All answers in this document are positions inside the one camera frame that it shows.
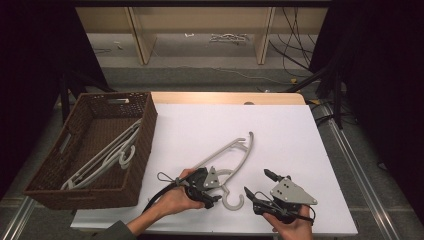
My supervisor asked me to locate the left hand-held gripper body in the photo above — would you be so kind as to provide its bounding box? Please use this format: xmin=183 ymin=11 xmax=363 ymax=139
xmin=184 ymin=165 xmax=222 ymax=202

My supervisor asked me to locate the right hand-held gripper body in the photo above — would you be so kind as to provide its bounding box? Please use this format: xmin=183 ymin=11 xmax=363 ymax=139
xmin=252 ymin=176 xmax=319 ymax=225

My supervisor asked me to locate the grey plastic clothes hanger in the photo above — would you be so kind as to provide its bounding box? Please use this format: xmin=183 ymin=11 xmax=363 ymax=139
xmin=68 ymin=118 xmax=143 ymax=183
xmin=186 ymin=130 xmax=255 ymax=212
xmin=60 ymin=128 xmax=141 ymax=192

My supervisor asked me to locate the brown woven basket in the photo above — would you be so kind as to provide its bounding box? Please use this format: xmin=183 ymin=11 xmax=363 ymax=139
xmin=22 ymin=91 xmax=159 ymax=211

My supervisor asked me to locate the person's left hand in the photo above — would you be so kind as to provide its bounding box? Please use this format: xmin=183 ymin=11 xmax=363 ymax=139
xmin=155 ymin=168 xmax=206 ymax=218

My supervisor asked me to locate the person's right hand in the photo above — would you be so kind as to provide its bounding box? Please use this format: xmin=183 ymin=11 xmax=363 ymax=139
xmin=262 ymin=204 xmax=315 ymax=240

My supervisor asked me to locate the dark grey sleeve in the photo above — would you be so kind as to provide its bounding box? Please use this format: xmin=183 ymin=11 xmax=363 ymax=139
xmin=83 ymin=219 xmax=138 ymax=240

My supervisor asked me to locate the black metal stand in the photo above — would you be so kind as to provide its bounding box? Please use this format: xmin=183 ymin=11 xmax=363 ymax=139
xmin=58 ymin=68 xmax=118 ymax=125
xmin=284 ymin=43 xmax=346 ymax=130

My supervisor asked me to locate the pile of white hangers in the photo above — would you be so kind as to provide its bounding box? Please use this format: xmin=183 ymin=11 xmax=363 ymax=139
xmin=209 ymin=32 xmax=250 ymax=45

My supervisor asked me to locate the black curtain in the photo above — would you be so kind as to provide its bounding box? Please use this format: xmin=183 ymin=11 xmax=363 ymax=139
xmin=308 ymin=0 xmax=424 ymax=214
xmin=0 ymin=0 xmax=109 ymax=201

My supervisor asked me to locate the wooden cabinet with shelf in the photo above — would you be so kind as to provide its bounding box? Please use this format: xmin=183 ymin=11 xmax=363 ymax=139
xmin=75 ymin=6 xmax=329 ymax=66

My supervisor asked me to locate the thin grey wire loop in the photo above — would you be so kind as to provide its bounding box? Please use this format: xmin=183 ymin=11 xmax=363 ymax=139
xmin=156 ymin=171 xmax=182 ymax=185

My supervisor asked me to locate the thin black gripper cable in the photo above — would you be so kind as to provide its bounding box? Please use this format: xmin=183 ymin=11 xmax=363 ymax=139
xmin=293 ymin=205 xmax=317 ymax=224

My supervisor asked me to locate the metal floor rail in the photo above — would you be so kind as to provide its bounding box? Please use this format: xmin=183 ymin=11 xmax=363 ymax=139
xmin=319 ymin=103 xmax=399 ymax=240
xmin=0 ymin=196 xmax=38 ymax=240

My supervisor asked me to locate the white floor cable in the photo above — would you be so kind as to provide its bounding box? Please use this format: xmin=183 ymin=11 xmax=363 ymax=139
xmin=179 ymin=64 xmax=284 ymax=86

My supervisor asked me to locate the bundle of black cables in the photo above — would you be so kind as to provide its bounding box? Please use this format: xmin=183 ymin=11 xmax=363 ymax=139
xmin=268 ymin=6 xmax=318 ymax=79

